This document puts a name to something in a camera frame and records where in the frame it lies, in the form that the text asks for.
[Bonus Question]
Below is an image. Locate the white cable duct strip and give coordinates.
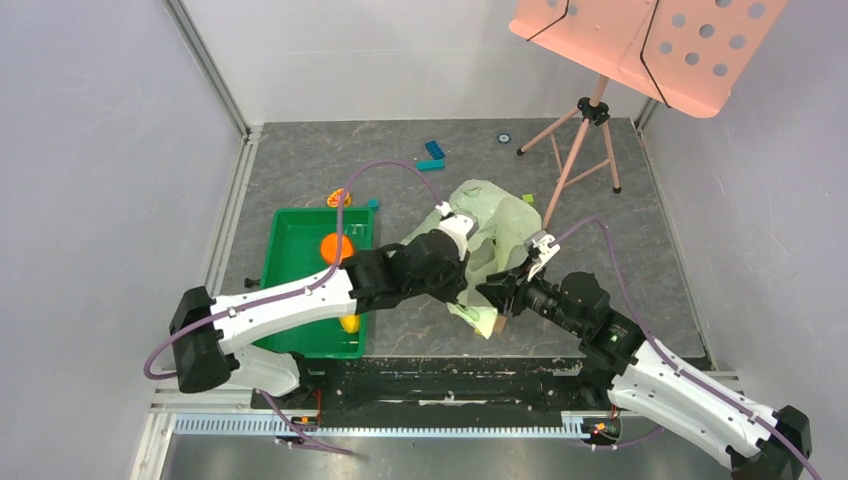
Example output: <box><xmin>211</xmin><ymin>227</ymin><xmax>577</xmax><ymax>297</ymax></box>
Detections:
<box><xmin>173</xmin><ymin>413</ymin><xmax>594</xmax><ymax>440</ymax></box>

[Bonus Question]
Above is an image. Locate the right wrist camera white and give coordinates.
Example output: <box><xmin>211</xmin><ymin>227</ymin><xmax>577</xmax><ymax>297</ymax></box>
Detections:
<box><xmin>524</xmin><ymin>230</ymin><xmax>560</xmax><ymax>280</ymax></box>

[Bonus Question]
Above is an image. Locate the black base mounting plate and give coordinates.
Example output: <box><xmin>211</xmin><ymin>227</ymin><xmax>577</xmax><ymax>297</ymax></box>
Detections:
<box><xmin>251</xmin><ymin>357</ymin><xmax>612</xmax><ymax>428</ymax></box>

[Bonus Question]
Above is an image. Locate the pale green plastic bag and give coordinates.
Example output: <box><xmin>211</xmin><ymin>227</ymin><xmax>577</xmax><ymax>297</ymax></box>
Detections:
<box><xmin>400</xmin><ymin>178</ymin><xmax>546</xmax><ymax>341</ymax></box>

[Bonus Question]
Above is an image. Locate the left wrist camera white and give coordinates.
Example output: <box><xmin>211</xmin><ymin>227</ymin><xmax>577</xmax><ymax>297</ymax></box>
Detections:
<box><xmin>435</xmin><ymin>201</ymin><xmax>478</xmax><ymax>260</ymax></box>

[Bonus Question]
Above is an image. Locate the orange yellow round toy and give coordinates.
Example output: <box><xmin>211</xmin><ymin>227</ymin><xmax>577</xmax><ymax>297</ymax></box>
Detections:
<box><xmin>326</xmin><ymin>188</ymin><xmax>352</xmax><ymax>208</ymax></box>

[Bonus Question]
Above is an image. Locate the pink music stand desk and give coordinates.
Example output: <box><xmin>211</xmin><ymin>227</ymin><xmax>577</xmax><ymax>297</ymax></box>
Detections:
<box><xmin>509</xmin><ymin>0</ymin><xmax>788</xmax><ymax>118</ymax></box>

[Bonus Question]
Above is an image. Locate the yellow fake fruit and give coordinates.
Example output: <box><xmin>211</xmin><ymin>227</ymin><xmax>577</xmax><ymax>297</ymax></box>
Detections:
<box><xmin>339</xmin><ymin>315</ymin><xmax>361</xmax><ymax>334</ymax></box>

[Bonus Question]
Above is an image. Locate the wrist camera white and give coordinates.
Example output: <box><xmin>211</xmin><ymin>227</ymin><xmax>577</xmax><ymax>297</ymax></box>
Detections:
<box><xmin>524</xmin><ymin>230</ymin><xmax>560</xmax><ymax>280</ymax></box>
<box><xmin>435</xmin><ymin>201</ymin><xmax>478</xmax><ymax>260</ymax></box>

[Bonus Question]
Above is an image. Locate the teal rectangular block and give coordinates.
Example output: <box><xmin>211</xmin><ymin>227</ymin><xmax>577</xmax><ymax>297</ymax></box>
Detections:
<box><xmin>415</xmin><ymin>159</ymin><xmax>445</xmax><ymax>172</ymax></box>

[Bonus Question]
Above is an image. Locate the blue lego brick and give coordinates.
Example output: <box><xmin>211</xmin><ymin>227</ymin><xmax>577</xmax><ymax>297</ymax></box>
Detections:
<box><xmin>425</xmin><ymin>140</ymin><xmax>445</xmax><ymax>160</ymax></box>

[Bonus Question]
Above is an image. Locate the orange fake fruit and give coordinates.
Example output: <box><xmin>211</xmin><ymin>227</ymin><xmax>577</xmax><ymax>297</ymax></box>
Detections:
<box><xmin>319</xmin><ymin>233</ymin><xmax>355</xmax><ymax>265</ymax></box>

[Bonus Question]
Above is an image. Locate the brown wooden block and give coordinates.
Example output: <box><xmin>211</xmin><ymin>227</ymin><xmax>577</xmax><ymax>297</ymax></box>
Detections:
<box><xmin>492</xmin><ymin>315</ymin><xmax>507</xmax><ymax>334</ymax></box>

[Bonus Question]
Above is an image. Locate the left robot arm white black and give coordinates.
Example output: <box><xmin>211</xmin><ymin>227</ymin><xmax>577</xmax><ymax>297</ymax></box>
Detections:
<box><xmin>169</xmin><ymin>226</ymin><xmax>471</xmax><ymax>408</ymax></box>

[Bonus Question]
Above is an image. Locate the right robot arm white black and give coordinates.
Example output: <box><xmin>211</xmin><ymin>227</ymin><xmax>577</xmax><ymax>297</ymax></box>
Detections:
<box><xmin>476</xmin><ymin>267</ymin><xmax>812</xmax><ymax>479</ymax></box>

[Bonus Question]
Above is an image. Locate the green plastic tray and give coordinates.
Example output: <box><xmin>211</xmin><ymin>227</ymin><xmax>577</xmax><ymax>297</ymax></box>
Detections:
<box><xmin>253</xmin><ymin>206</ymin><xmax>376</xmax><ymax>360</ymax></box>

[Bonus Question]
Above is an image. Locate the pink tripod stand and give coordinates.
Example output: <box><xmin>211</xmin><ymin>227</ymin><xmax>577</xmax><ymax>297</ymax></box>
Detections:
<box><xmin>516</xmin><ymin>74</ymin><xmax>623</xmax><ymax>230</ymax></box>

